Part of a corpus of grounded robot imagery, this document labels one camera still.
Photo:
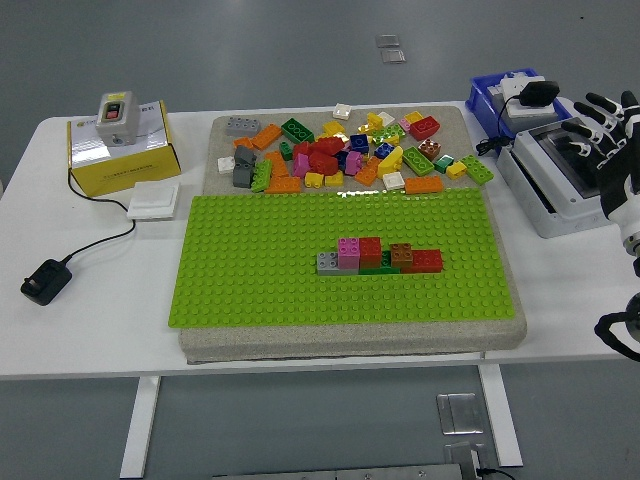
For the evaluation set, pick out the white wall switch panel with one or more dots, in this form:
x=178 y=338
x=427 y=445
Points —
x=152 y=201

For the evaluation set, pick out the metal floor plate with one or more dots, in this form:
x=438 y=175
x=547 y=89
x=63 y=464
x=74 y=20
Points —
x=460 y=412
x=457 y=455
x=388 y=41
x=393 y=56

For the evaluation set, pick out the red long toy brick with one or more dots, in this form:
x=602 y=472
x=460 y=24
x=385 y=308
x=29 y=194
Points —
x=427 y=261

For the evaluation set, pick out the orange long toy brick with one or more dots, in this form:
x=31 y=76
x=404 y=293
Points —
x=282 y=185
x=425 y=185
x=266 y=136

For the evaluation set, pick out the small yellow toy brick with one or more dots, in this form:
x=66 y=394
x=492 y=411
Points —
x=334 y=179
x=314 y=180

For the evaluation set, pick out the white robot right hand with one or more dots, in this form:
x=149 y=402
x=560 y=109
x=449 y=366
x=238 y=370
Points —
x=617 y=170

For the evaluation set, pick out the small orange toy brick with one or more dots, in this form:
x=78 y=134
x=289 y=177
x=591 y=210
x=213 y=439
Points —
x=243 y=143

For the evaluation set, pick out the lime green long brick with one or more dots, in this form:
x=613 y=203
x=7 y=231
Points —
x=417 y=161

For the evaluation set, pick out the grey long toy brick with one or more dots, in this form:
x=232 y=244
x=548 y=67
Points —
x=242 y=126

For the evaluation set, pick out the light grey toy brick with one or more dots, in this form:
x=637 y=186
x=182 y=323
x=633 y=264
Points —
x=327 y=264

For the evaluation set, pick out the grey metal base bar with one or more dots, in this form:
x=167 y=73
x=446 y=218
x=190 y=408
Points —
x=350 y=472

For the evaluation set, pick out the grey distribution box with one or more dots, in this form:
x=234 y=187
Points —
x=530 y=165

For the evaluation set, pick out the yellow cardboard box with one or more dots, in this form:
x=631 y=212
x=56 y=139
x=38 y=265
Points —
x=125 y=175

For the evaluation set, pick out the small pink toy brick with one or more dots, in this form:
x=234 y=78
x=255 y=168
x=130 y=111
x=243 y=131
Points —
x=404 y=125

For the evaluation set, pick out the red brick with holes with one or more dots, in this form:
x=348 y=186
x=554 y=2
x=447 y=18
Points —
x=425 y=127

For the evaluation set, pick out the green studded baseplate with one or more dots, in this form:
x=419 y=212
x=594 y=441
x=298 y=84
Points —
x=275 y=300

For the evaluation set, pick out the white table leg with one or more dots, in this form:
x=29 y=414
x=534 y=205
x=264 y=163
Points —
x=500 y=415
x=140 y=425

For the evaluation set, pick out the dark green toy brick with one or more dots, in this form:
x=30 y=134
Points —
x=372 y=271

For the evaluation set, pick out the yellow curved toy brick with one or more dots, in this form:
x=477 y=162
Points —
x=391 y=162

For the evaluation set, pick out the dark green long brick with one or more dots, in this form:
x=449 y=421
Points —
x=297 y=131

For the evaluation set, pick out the grey sloped toy brick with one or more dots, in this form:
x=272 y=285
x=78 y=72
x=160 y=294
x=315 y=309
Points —
x=245 y=156

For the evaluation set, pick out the grey push-button switch box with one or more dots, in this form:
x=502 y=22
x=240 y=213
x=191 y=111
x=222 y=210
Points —
x=116 y=125

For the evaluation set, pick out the pink tall toy brick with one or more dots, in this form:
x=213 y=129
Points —
x=348 y=252

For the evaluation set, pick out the red square toy brick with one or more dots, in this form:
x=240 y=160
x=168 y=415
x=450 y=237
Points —
x=370 y=251

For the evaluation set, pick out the white square toy tile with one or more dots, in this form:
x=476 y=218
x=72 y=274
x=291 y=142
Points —
x=342 y=110
x=226 y=164
x=394 y=180
x=387 y=118

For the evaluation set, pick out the lime green toy brick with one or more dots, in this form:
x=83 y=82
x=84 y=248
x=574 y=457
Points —
x=476 y=169
x=388 y=134
x=261 y=176

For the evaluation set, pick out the grey-brown foam mat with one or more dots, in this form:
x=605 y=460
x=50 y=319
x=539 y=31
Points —
x=350 y=345

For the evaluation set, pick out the blue plastic bin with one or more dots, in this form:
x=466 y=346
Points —
x=480 y=95

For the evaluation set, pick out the small dark green brick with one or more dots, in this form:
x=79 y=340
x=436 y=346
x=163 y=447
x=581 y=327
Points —
x=285 y=150

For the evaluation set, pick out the white power socket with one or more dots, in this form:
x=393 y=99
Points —
x=530 y=112

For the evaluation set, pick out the black plug adapter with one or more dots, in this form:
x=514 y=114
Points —
x=540 y=92

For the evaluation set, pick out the dark blue toy brick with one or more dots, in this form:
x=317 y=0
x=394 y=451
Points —
x=341 y=159

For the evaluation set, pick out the blue square toy brick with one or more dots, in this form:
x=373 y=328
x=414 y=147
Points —
x=359 y=143

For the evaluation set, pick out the green white-topped toy brick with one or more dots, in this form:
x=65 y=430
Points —
x=443 y=164

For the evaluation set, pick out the brown toy brick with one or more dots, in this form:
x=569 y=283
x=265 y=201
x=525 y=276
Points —
x=430 y=149
x=401 y=255

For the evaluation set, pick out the black power adapter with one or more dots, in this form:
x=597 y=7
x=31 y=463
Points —
x=45 y=282

